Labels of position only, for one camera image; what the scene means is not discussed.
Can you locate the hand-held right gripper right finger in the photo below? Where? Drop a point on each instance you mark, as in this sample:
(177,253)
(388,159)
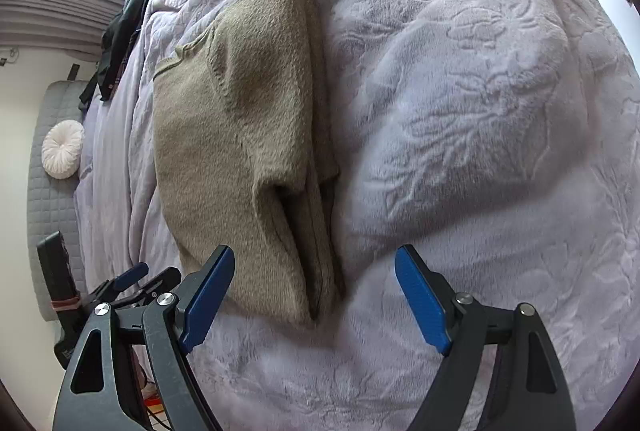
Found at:
(420,298)

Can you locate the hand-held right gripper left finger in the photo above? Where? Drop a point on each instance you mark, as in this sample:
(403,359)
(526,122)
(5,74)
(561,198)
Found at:
(207,298)

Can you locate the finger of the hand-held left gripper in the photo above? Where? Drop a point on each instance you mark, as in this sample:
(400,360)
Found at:
(131,275)
(162,280)

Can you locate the taupe knit sweater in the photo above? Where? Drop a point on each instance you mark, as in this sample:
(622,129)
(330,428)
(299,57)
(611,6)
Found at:
(240,111)

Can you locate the grey quilted headboard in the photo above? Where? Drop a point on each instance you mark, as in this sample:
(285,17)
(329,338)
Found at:
(45,211)

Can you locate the white round cushion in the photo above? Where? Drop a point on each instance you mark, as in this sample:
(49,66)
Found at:
(62,150)

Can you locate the lavender plush blanket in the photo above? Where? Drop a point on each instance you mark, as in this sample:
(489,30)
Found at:
(475,111)

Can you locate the dark cloth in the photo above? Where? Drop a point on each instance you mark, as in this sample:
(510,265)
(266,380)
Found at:
(122,26)

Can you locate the grey pleated curtain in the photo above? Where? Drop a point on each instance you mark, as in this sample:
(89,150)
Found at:
(50,11)

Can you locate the white wall socket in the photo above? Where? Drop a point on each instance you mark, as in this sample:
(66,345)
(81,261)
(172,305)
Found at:
(4,61)

